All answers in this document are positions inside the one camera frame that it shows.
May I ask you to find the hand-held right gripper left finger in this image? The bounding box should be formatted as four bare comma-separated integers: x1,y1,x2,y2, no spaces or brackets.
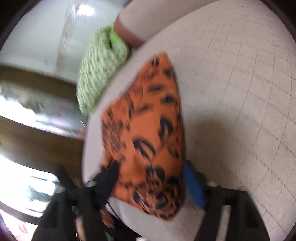
32,159,121,241

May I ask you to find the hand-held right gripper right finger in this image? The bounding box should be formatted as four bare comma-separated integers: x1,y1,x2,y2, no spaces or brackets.
182,160,271,241

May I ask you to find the orange floral garment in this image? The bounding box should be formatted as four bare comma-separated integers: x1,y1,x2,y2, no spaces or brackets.
100,53,188,220

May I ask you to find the brown wooden furniture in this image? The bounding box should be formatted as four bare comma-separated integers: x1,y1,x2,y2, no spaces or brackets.
0,65,89,176

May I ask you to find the white quilted bed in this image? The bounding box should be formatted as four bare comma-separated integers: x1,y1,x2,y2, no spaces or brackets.
82,0,296,241

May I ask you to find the green patterned pillow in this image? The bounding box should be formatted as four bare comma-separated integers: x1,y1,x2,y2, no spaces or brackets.
76,25,130,115

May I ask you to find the beige padded headboard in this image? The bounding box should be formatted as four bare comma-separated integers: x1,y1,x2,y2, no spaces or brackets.
114,0,222,48

